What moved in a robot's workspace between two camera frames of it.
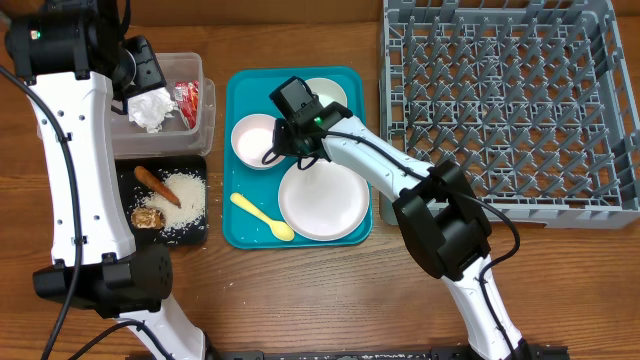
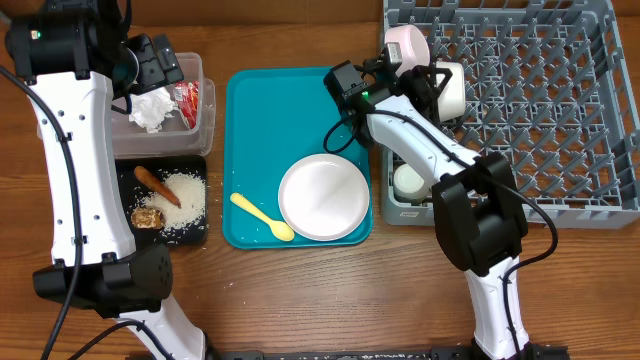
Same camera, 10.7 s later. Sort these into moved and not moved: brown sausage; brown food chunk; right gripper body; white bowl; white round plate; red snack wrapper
Moved: white bowl; right gripper body
Not moved: red snack wrapper; brown food chunk; brown sausage; white round plate
